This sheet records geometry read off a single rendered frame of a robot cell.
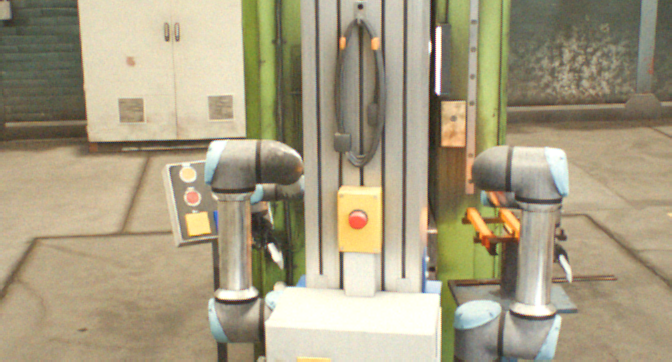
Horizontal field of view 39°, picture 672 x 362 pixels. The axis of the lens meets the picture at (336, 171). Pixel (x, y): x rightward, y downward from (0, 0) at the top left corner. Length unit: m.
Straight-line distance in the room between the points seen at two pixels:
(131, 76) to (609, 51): 4.71
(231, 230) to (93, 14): 6.34
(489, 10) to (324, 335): 1.91
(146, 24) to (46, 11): 1.17
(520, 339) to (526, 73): 7.44
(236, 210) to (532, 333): 0.81
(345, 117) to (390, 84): 0.12
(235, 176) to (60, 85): 7.11
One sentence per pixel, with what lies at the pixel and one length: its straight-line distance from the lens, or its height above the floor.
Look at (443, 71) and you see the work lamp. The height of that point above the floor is 1.47.
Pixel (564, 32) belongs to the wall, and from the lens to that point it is 9.83.
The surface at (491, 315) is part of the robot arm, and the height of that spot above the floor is 1.04.
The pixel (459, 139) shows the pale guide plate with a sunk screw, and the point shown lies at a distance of 3.58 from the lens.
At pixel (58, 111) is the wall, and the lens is 9.53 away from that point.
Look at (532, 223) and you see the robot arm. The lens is 2.38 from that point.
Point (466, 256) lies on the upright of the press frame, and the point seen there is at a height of 0.74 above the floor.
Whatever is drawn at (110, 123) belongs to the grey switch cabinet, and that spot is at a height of 0.27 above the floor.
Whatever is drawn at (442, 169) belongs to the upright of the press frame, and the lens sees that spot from 3.63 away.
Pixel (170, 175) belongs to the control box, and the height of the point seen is 1.17.
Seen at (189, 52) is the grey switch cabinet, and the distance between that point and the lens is 8.64.
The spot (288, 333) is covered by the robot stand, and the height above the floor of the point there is 1.21.
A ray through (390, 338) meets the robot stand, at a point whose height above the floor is 1.21.
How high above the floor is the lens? 2.00
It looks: 15 degrees down
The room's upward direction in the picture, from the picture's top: 1 degrees counter-clockwise
